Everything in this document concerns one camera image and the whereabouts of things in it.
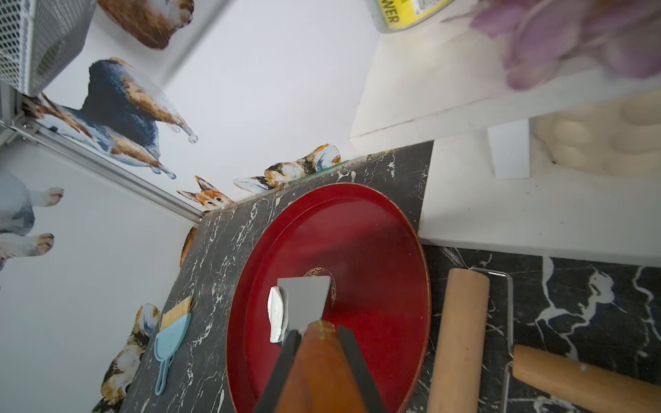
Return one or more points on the yellow sunflower seed can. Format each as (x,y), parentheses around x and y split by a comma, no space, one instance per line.
(392,16)

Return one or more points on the light blue hand brush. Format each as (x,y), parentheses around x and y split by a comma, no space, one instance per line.
(173,329)

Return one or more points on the metal dough scraper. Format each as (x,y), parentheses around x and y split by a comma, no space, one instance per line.
(320,379)

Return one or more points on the white egg-shaped holder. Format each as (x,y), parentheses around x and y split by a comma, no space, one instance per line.
(619,138)

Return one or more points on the red round tray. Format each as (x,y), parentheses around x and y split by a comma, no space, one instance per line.
(382,289)

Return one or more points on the round white dumpling wrapper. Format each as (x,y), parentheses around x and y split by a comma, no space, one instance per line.
(277,314)

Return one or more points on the white tiered shelf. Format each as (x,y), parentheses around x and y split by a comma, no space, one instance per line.
(492,186)

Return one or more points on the pink flower decoration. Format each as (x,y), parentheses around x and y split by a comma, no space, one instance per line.
(536,37)

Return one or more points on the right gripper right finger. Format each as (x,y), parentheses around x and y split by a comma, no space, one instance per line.
(359,368)

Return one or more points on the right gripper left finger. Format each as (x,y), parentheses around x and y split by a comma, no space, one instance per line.
(278,378)

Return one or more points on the white wire wall basket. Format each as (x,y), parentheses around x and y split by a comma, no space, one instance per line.
(39,38)

